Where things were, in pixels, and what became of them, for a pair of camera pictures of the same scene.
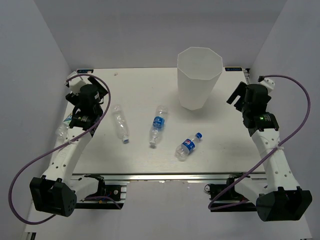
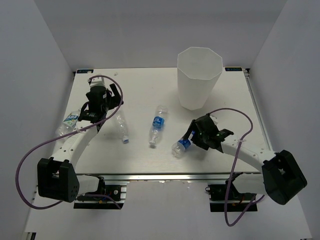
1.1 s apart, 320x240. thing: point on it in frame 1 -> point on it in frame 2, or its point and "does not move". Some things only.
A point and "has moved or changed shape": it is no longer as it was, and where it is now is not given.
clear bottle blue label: (158, 125) does not move
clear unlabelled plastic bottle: (121, 123) does not move
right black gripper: (240, 91) -> (194, 138)
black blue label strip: (85, 71) does not move
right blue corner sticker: (233, 69) does not move
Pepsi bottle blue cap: (187, 146) has moved or changed shape
